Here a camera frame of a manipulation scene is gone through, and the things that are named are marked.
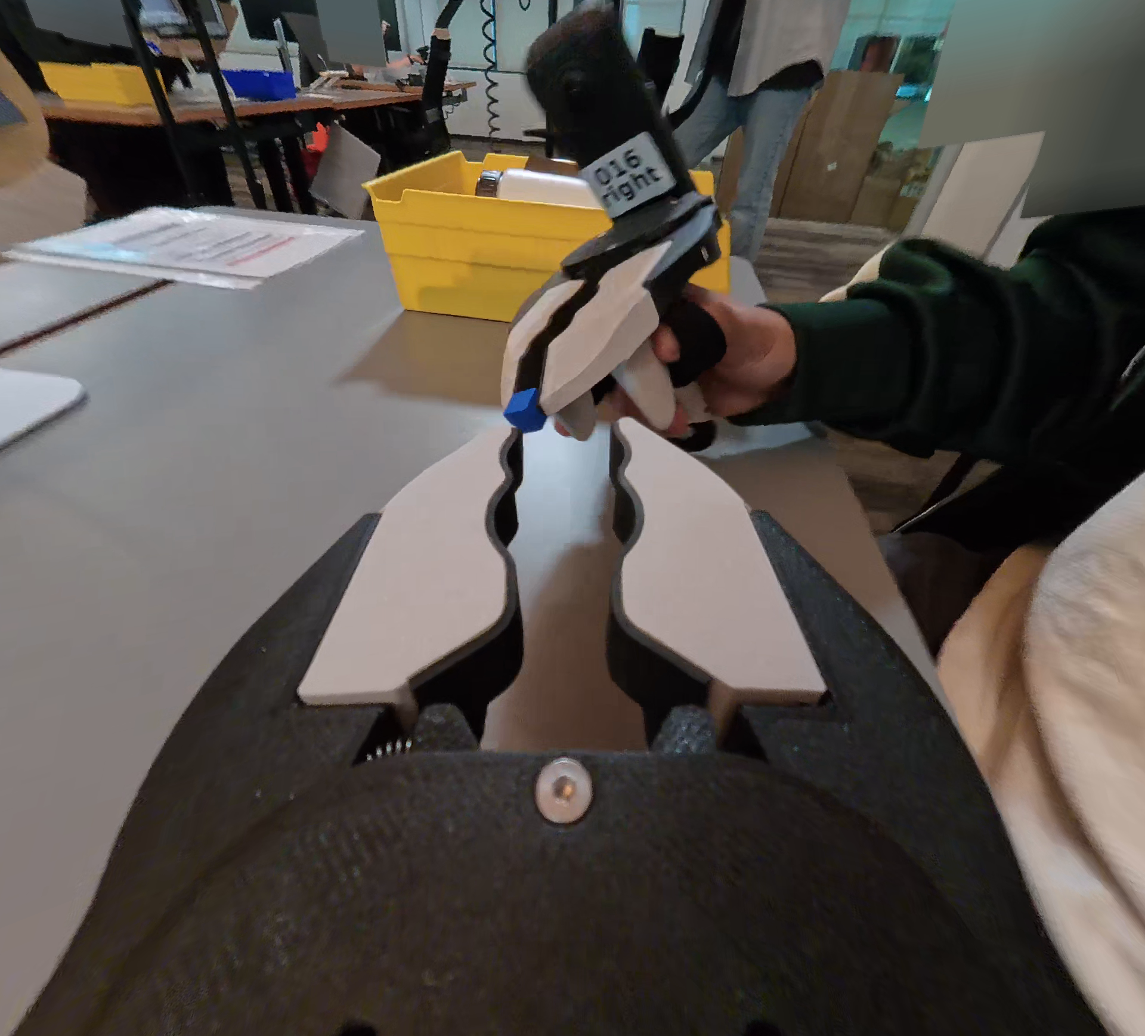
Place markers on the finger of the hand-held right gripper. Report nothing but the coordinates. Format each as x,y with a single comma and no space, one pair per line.
523,347
608,320

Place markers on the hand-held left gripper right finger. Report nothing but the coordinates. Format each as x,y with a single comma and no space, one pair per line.
716,598

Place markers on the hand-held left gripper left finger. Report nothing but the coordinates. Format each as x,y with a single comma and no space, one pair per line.
411,598

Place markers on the person's right forearm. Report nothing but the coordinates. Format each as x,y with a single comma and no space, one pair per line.
939,338

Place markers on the grey board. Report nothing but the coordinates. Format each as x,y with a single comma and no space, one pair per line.
344,173

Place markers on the yellow plastic bin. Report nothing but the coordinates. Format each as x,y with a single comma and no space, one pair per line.
447,249
98,83

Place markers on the person's green jacket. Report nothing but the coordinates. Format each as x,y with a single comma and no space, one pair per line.
1029,481

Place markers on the black office chair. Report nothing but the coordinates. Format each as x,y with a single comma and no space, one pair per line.
434,70

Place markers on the wooden desk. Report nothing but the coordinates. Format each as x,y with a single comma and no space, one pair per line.
268,105

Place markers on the person's right hand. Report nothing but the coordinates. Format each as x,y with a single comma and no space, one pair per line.
751,356

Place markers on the white tube with metal cap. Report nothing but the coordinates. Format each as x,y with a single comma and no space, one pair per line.
546,188

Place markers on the printed paper sheet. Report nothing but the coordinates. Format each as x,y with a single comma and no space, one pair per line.
197,244

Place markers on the small blue cube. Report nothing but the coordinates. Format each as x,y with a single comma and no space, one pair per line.
523,411

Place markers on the white tablet stand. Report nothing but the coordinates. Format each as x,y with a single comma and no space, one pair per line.
31,405

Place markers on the cardboard holder with black panel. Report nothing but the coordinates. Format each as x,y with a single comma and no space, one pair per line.
27,204

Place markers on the blue plastic bin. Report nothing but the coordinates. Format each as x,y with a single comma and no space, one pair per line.
259,85

